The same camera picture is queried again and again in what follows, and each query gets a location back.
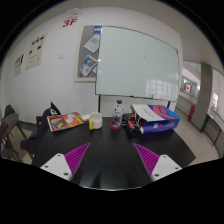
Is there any blue white shoe box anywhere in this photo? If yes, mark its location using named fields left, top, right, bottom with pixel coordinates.
left=131, top=104, right=180, bottom=134

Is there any black table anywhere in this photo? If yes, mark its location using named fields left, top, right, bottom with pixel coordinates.
left=32, top=118, right=195, bottom=190

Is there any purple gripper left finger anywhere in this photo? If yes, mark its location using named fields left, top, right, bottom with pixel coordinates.
left=41, top=143, right=90, bottom=181

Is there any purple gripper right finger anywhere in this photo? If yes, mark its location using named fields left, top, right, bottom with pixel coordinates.
left=134, top=143, right=181, bottom=181

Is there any small white wall poster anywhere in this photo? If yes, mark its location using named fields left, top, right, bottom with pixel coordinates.
left=14, top=54, right=24, bottom=76

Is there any clear plastic water bottle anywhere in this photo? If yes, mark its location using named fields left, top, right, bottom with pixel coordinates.
left=112, top=99, right=123, bottom=127

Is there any red round coaster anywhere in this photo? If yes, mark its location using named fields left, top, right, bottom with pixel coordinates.
left=109, top=122, right=122, bottom=130

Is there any red black tool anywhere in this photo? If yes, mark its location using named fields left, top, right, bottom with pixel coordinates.
left=122, top=113, right=140, bottom=135

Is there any red 3F wall sign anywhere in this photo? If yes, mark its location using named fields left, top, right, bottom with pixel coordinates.
left=62, top=18, right=78, bottom=29

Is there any large whiteboard on stand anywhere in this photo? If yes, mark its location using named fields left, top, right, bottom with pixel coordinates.
left=95, top=26, right=181, bottom=116

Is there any grey pillar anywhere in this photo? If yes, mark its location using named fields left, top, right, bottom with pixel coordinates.
left=191, top=63, right=212, bottom=132

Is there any black bag on chair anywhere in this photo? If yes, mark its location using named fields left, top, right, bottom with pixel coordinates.
left=20, top=103, right=60, bottom=154

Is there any wooden chair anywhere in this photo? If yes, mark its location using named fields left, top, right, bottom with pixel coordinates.
left=0, top=105, right=27, bottom=161

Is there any grey notice board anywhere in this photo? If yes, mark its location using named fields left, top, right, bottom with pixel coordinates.
left=74, top=25, right=102, bottom=82

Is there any white mug yellow handle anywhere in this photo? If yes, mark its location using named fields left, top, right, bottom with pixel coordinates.
left=89, top=112, right=103, bottom=130

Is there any colourful book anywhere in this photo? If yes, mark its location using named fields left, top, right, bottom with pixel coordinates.
left=47, top=112, right=85, bottom=132

